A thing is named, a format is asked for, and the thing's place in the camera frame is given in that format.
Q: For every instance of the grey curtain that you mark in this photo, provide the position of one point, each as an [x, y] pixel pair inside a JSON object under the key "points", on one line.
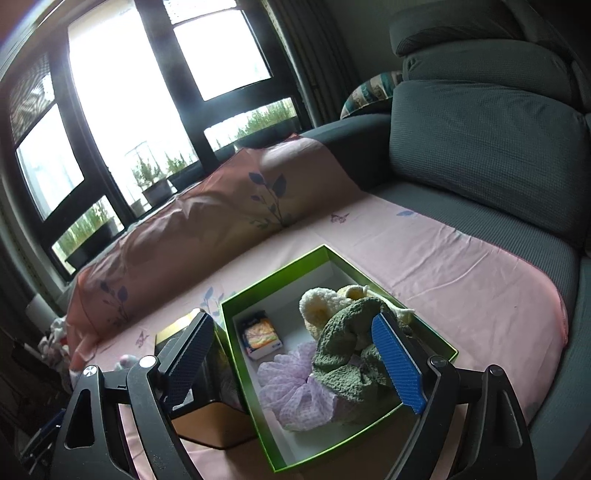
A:
{"points": [[314, 60]]}

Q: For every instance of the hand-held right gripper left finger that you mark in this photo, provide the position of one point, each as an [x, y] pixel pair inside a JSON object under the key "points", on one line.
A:
{"points": [[184, 364]]}

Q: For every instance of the row of balcony plants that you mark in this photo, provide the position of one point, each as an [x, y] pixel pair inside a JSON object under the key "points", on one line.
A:
{"points": [[152, 182]]}

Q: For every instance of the green knitted cloth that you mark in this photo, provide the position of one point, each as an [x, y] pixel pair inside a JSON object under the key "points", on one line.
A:
{"points": [[346, 350]]}

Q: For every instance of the black and gold tin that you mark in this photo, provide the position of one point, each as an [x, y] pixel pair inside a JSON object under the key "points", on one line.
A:
{"points": [[217, 424]]}

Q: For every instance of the patterned cushion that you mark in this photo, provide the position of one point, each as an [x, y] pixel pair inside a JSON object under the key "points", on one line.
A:
{"points": [[369, 94]]}

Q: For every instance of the pile of clothes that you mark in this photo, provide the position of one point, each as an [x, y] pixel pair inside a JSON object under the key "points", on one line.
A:
{"points": [[53, 344]]}

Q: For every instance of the purple fleece towel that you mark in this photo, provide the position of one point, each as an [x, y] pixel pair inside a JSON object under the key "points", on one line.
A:
{"points": [[295, 392]]}

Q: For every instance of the black framed window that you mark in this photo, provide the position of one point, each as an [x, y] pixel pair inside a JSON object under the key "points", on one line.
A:
{"points": [[99, 166]]}

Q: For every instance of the pink leaf print pillow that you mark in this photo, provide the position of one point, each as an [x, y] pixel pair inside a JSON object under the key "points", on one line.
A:
{"points": [[221, 221]]}

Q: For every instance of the green cardboard box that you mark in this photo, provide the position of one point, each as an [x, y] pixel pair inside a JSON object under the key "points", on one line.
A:
{"points": [[323, 454]]}

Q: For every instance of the small blue tissue pack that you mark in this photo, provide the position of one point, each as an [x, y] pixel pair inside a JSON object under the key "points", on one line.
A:
{"points": [[261, 337]]}

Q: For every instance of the grey sofa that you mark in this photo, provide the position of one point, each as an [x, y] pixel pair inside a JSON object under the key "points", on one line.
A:
{"points": [[485, 138]]}

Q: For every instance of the pink printed bed sheet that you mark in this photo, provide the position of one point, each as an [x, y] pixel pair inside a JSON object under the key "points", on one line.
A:
{"points": [[438, 258]]}

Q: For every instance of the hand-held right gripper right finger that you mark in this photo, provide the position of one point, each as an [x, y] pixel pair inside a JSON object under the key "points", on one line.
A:
{"points": [[397, 364]]}

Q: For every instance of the yellow and white towel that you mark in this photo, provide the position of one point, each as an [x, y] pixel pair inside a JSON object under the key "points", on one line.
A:
{"points": [[318, 304]]}

